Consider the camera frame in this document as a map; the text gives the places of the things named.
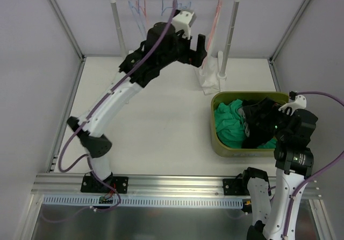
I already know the black tank top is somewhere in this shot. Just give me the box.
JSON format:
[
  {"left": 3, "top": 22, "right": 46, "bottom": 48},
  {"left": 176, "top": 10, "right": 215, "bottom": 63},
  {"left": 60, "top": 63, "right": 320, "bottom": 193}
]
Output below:
[{"left": 242, "top": 97, "right": 275, "bottom": 149}]

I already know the white tank top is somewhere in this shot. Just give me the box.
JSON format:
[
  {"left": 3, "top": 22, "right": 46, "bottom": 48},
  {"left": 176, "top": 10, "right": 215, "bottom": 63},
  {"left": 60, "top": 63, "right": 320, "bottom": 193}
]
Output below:
[{"left": 194, "top": 56, "right": 220, "bottom": 95}]

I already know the grey tank top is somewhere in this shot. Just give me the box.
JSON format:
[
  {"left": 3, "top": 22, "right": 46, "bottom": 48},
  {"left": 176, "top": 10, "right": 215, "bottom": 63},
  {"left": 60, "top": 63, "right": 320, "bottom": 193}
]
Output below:
[{"left": 238, "top": 108, "right": 250, "bottom": 138}]

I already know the green tank top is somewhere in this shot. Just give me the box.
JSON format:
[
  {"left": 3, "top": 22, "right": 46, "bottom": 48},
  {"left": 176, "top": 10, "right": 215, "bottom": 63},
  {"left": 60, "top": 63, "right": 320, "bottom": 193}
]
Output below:
[{"left": 214, "top": 99, "right": 277, "bottom": 149}]

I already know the pink wire hanger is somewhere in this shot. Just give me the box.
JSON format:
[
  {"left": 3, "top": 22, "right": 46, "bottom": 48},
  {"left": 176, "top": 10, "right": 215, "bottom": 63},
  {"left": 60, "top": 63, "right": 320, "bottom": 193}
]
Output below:
[{"left": 142, "top": 0, "right": 149, "bottom": 27}]

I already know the light blue wire hanger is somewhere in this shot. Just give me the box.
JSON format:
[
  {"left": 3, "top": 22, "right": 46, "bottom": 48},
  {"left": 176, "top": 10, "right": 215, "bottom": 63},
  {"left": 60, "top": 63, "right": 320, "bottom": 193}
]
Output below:
[{"left": 128, "top": 0, "right": 148, "bottom": 39}]

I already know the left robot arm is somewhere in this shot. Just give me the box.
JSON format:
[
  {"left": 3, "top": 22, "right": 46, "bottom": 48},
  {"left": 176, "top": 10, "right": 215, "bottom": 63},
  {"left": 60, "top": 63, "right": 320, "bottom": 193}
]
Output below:
[{"left": 67, "top": 22, "right": 207, "bottom": 193}]

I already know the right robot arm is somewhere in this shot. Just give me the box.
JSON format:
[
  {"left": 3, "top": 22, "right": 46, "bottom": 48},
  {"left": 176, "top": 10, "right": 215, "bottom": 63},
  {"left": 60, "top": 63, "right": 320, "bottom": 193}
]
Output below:
[{"left": 240, "top": 98, "right": 318, "bottom": 239}]

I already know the white clothes rack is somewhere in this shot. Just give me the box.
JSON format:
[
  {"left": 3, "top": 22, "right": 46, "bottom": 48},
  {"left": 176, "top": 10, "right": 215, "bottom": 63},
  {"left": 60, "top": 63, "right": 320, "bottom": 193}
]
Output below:
[{"left": 110, "top": 0, "right": 240, "bottom": 93}]

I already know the olive green plastic basin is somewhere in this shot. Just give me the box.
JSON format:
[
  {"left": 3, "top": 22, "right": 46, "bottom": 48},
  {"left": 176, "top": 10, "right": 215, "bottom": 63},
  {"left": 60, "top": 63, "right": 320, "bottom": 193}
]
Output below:
[{"left": 210, "top": 91, "right": 290, "bottom": 158}]

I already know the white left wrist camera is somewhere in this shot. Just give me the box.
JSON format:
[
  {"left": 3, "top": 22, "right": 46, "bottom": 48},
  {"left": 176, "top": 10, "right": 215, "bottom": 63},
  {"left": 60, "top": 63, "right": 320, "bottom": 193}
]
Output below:
[{"left": 171, "top": 9, "right": 196, "bottom": 40}]

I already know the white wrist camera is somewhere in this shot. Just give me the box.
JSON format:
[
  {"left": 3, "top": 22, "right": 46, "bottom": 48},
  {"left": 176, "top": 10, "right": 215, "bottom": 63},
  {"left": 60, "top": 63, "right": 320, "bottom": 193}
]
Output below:
[
  {"left": 278, "top": 91, "right": 307, "bottom": 116},
  {"left": 171, "top": 9, "right": 196, "bottom": 40}
]

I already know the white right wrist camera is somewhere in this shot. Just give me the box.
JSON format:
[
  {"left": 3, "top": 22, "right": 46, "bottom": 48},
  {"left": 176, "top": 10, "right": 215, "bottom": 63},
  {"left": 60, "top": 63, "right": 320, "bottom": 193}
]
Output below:
[{"left": 278, "top": 91, "right": 307, "bottom": 116}]

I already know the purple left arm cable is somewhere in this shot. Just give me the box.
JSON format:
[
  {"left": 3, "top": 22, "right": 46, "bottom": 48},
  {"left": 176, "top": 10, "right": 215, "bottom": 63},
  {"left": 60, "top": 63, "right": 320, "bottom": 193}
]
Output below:
[{"left": 58, "top": 0, "right": 180, "bottom": 213}]

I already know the white slotted cable duct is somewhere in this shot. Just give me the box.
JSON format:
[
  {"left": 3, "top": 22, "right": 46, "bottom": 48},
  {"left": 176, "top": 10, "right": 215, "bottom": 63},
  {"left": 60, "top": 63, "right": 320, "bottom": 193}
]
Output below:
[{"left": 42, "top": 195, "right": 243, "bottom": 209}]

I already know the aluminium mounting rail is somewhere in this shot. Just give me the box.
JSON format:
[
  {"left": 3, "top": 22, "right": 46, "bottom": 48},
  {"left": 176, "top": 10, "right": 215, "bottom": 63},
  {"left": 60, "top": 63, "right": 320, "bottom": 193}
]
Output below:
[{"left": 31, "top": 173, "right": 322, "bottom": 199}]

